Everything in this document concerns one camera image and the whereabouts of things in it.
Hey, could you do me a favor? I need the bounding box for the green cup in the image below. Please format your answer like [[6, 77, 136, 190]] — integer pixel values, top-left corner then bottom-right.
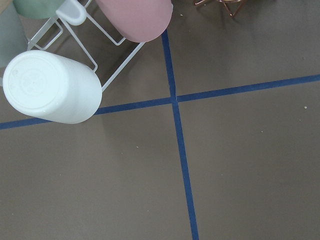
[[13, 0, 64, 20]]

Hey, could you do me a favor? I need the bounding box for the copper wire bottle rack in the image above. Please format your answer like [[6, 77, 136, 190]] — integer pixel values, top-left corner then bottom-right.
[[192, 0, 247, 18]]

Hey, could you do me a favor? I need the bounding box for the pink cup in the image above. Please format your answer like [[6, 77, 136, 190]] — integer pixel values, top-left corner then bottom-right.
[[96, 0, 173, 43]]

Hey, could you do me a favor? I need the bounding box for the white cup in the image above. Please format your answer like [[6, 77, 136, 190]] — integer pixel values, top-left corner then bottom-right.
[[3, 50, 102, 124]]

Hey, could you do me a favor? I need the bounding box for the white wire cup rack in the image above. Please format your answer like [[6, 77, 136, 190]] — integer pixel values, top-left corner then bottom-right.
[[0, 0, 146, 93]]

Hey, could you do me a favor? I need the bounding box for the grey cup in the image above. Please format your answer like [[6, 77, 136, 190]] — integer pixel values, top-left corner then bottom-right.
[[0, 3, 28, 68]]

